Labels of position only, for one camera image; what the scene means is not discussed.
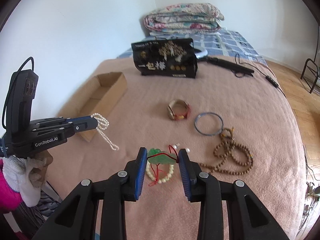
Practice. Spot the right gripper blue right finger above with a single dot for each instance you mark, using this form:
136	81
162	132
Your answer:
189	171

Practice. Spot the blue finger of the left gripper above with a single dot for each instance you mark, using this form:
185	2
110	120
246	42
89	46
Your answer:
84	123

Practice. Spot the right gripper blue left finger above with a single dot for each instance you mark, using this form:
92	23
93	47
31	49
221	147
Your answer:
135	176

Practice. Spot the cream bead bracelet jade pendant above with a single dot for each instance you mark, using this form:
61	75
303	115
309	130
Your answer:
160	164

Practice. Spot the blue bangle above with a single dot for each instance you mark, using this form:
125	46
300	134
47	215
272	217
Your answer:
208	124

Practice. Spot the pink sleeve forearm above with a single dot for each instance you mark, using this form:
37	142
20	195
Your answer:
9	199

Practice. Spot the left hand white glove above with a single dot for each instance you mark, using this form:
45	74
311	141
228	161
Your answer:
27	176

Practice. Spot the pearl earrings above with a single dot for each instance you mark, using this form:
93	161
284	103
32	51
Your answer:
182	148

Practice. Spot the brown cardboard box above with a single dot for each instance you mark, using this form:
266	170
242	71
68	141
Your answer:
99	94

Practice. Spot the pink blanket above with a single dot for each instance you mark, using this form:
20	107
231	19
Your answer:
260	115

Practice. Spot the black snack bag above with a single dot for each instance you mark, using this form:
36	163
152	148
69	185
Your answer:
173	57

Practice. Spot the blue checked bed sheet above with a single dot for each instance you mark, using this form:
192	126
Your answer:
223	42

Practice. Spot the floral folded quilt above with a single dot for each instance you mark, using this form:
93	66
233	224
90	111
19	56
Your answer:
185	18

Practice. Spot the black metal rack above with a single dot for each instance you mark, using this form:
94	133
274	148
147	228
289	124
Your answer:
310	75

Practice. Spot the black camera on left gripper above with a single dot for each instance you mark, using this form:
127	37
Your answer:
17	106

